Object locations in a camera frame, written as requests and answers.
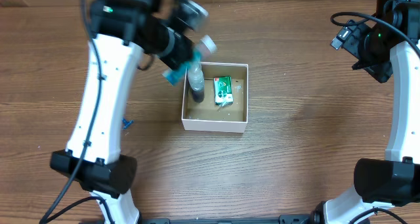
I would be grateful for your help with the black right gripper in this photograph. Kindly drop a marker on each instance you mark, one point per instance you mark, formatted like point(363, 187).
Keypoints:
point(352, 44)

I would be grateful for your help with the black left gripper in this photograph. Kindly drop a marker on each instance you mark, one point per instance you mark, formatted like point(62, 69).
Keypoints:
point(176, 58)

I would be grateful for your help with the teal toothpaste tube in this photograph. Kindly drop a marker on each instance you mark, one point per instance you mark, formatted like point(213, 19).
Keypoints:
point(205, 48)

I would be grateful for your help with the foaming soap pump bottle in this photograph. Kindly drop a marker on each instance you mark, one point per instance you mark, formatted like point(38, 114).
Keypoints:
point(196, 81)

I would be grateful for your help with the green soap bar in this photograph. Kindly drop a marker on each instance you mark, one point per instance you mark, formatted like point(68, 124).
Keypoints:
point(223, 91)

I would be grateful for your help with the blue disposable razor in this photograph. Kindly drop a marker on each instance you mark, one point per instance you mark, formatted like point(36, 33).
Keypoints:
point(127, 123)

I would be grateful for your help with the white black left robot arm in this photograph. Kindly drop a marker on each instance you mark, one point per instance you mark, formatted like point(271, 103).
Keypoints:
point(120, 33)

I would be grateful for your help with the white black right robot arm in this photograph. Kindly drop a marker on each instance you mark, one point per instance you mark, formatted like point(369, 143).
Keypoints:
point(380, 185)

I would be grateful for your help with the white cardboard box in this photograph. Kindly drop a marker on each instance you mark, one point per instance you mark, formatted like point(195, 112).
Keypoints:
point(208, 116)

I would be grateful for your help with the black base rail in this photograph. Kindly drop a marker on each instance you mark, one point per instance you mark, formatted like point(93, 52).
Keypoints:
point(282, 219)

